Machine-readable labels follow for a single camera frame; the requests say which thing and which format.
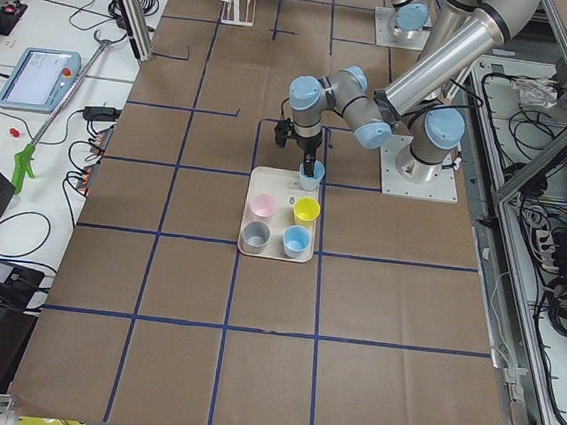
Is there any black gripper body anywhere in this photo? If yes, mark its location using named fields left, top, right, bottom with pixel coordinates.
left=293, top=125, right=322, bottom=163

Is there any light blue cup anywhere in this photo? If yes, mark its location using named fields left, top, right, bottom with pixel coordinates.
left=282, top=225, right=311, bottom=259
left=298, top=160, right=325, bottom=192

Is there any yellow cup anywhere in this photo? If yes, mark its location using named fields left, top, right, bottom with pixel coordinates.
left=293, top=197, right=321, bottom=228

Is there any pink cup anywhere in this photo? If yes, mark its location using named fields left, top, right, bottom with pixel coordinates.
left=249, top=192, right=277, bottom=222

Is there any grey cup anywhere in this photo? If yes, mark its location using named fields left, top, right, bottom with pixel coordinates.
left=240, top=221, right=271, bottom=254

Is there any cream serving tray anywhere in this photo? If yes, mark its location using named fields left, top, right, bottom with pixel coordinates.
left=237, top=166, right=320, bottom=263

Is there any brown paper table cover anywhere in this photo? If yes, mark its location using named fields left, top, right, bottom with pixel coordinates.
left=10, top=0, right=504, bottom=425

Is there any black power adapter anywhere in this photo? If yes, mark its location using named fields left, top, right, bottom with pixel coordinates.
left=82, top=105, right=121, bottom=122

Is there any teach pendant tablet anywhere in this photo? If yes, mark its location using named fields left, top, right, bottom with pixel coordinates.
left=0, top=47, right=81, bottom=114

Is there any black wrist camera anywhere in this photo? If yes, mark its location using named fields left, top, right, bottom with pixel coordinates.
left=274, top=118, right=294, bottom=148

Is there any white wire cup rack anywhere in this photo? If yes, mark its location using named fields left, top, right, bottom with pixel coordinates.
left=221, top=0, right=257, bottom=27

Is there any aluminium frame post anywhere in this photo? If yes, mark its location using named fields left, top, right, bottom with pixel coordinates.
left=117, top=0, right=153, bottom=62

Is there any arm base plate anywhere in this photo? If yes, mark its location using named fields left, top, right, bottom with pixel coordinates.
left=374, top=7, right=432, bottom=52
left=380, top=135, right=458, bottom=204

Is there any green handled reacher grabber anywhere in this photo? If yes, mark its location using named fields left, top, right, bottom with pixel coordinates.
left=9, top=21, right=131, bottom=203

